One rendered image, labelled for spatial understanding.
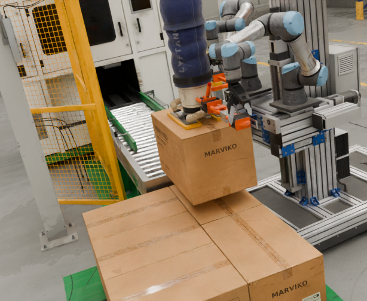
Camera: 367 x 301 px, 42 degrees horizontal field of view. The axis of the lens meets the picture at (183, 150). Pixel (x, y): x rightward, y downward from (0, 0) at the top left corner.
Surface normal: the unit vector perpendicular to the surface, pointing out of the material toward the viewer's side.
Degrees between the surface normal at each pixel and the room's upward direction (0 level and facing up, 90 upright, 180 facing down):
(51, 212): 90
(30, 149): 90
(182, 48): 70
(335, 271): 0
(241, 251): 0
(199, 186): 90
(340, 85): 90
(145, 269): 0
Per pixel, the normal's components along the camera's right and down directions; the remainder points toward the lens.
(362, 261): -0.17, -0.92
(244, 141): 0.34, 0.30
